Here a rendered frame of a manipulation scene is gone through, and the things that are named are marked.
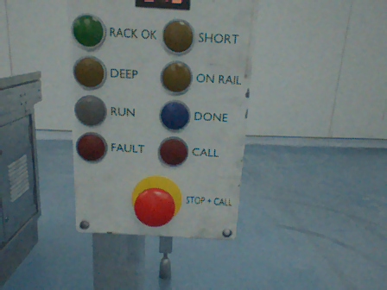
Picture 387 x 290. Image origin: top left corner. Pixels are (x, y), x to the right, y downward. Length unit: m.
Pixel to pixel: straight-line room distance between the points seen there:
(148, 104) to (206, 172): 0.09
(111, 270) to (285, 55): 3.91
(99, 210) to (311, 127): 4.21
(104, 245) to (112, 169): 0.14
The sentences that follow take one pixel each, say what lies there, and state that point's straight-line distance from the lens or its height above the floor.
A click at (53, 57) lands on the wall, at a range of 4.15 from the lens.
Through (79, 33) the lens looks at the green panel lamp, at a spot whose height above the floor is 1.10.
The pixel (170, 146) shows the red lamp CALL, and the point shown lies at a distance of 0.35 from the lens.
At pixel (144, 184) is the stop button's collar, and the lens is 0.37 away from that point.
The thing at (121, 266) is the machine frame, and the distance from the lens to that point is 0.50.
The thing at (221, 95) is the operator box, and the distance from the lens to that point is 0.35.
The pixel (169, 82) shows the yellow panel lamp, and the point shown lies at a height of 1.06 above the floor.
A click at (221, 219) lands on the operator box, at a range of 0.39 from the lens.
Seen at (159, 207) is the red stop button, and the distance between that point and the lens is 0.35.
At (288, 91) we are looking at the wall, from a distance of 4.34.
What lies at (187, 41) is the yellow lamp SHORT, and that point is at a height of 1.10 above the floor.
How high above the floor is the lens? 1.10
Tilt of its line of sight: 16 degrees down
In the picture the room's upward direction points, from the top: 3 degrees clockwise
